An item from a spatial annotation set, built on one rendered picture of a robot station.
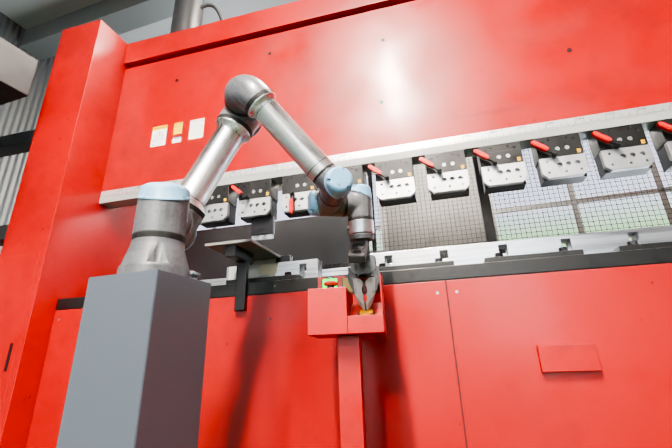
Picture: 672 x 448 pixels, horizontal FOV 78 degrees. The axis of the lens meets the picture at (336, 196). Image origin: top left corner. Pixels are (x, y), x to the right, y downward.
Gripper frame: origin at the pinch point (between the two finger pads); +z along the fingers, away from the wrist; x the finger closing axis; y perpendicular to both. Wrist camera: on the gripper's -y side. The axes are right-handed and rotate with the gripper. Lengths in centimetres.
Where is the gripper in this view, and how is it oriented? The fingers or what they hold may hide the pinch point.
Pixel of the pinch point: (365, 305)
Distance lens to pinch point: 118.7
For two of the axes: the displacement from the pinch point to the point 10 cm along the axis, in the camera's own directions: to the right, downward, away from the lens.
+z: 0.4, 9.6, -2.9
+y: 1.4, 2.8, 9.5
